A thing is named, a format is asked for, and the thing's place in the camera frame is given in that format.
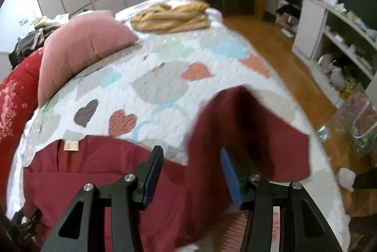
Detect dark red garment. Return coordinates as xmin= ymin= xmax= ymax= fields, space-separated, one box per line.
xmin=23 ymin=86 xmax=313 ymax=252

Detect red floral blanket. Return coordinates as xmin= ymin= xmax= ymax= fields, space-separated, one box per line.
xmin=0 ymin=49 xmax=45 ymax=205

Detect pink pillow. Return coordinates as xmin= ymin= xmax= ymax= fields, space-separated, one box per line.
xmin=38 ymin=11 xmax=139 ymax=107

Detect white shelf unit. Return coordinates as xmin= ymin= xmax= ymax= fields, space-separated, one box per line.
xmin=291 ymin=0 xmax=377 ymax=99

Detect heart print quilt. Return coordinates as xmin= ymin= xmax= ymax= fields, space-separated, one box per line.
xmin=6 ymin=16 xmax=351 ymax=252

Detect clear gift bag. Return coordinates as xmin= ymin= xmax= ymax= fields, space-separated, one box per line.
xmin=334 ymin=91 xmax=377 ymax=157

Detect pile of mixed clothes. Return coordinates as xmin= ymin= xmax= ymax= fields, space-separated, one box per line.
xmin=9 ymin=15 xmax=71 ymax=70

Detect pink plush toy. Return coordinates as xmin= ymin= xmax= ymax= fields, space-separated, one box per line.
xmin=336 ymin=168 xmax=358 ymax=192

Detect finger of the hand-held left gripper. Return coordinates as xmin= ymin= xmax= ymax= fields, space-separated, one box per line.
xmin=12 ymin=209 xmax=40 ymax=238

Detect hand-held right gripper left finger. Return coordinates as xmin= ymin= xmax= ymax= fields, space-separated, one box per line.
xmin=40 ymin=145 xmax=164 ymax=252

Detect tan folded clothes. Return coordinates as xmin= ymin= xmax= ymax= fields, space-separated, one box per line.
xmin=130 ymin=1 xmax=211 ymax=34

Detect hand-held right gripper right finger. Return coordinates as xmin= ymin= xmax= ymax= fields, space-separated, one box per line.
xmin=220 ymin=147 xmax=344 ymax=252

